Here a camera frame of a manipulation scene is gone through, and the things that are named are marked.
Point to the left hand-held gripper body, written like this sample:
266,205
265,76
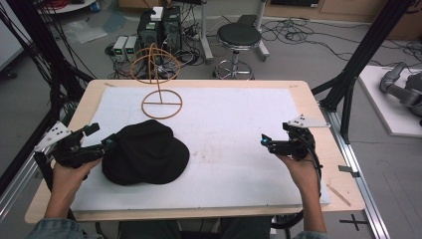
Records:
68,150

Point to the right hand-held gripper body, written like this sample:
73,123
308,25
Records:
298,139

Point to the black hat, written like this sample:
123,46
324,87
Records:
145,152

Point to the wooden hat stand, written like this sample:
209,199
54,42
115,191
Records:
156,76

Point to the person's left hand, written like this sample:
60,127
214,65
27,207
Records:
71,175

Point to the person's right hand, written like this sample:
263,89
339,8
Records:
302,174

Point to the white foam mat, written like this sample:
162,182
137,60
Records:
212,126

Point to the wooden stick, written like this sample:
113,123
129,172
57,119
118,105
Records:
338,195

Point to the white power supply unit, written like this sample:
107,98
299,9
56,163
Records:
131,48
120,47

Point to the white platform board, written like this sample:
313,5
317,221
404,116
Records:
384,103

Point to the black round stool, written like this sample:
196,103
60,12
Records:
238,43

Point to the black computer tower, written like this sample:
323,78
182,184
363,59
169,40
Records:
171,28
148,30

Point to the white box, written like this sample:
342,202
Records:
156,13

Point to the aluminium rail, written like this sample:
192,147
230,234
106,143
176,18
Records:
358,169
16,189

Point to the black metal frame post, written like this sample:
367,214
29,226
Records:
43,53
361,59

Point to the white desk leg frame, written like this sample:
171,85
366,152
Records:
232,30

